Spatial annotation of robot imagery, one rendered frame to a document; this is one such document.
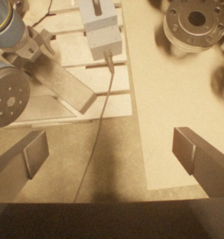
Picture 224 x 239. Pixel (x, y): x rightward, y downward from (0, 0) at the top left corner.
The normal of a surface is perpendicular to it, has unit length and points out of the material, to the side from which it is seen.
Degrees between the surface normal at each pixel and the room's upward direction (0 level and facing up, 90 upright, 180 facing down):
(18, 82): 89
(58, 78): 0
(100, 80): 0
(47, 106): 0
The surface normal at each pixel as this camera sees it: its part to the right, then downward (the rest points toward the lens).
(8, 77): 0.93, 0.31
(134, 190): -0.05, -0.14
